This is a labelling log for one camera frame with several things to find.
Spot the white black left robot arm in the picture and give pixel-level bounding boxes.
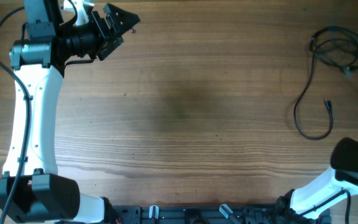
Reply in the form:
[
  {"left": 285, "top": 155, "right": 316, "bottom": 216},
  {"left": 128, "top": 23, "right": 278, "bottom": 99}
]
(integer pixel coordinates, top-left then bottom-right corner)
[{"left": 0, "top": 1, "right": 140, "bottom": 223}]

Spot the black left camera cable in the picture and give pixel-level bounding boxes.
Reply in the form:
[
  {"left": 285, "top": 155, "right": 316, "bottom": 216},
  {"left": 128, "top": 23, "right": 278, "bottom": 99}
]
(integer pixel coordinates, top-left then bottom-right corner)
[{"left": 0, "top": 6, "right": 33, "bottom": 224}]

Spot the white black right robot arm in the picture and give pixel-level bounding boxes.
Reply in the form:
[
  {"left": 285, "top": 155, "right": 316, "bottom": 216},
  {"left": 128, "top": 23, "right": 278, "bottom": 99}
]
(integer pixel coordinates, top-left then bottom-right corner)
[{"left": 275, "top": 138, "right": 358, "bottom": 223}]

